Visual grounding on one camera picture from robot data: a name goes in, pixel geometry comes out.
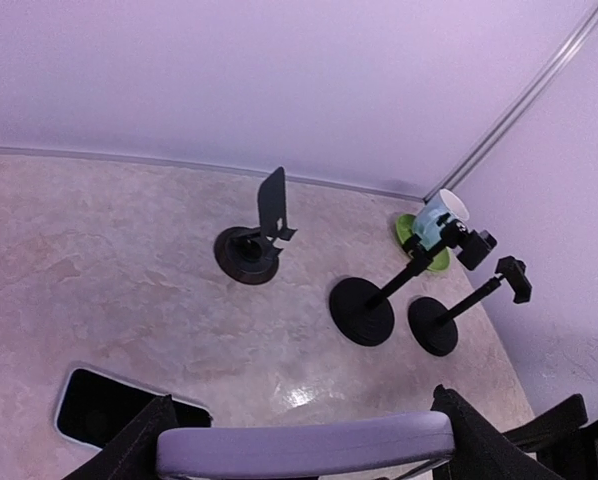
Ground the phone with light-blue case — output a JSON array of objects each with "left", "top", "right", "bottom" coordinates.
[{"left": 53, "top": 366, "right": 214, "bottom": 450}]

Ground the white blue mug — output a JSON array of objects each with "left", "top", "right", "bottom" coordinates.
[{"left": 412, "top": 189, "right": 470, "bottom": 250}]

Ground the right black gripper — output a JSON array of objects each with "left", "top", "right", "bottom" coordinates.
[{"left": 504, "top": 394, "right": 598, "bottom": 479}]

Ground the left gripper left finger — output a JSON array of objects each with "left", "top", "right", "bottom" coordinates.
[{"left": 65, "top": 395, "right": 178, "bottom": 480}]

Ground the black clamp stand right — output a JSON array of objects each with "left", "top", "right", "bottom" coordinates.
[{"left": 407, "top": 256, "right": 532, "bottom": 357}]

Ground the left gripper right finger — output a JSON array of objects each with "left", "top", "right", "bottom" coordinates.
[{"left": 431, "top": 385, "right": 560, "bottom": 480}]

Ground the phone with lilac case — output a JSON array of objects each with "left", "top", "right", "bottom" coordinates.
[{"left": 155, "top": 411, "right": 455, "bottom": 479}]

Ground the black clamp phone stand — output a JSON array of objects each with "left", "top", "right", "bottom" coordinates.
[{"left": 328, "top": 220, "right": 497, "bottom": 347}]

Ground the right aluminium frame post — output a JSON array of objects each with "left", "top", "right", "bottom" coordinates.
[{"left": 421, "top": 1, "right": 598, "bottom": 203}]

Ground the rear folding phone stand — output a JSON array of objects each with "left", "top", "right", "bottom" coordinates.
[{"left": 213, "top": 167, "right": 297, "bottom": 285}]

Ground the green saucer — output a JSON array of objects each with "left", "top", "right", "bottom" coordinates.
[{"left": 395, "top": 214, "right": 451, "bottom": 273}]

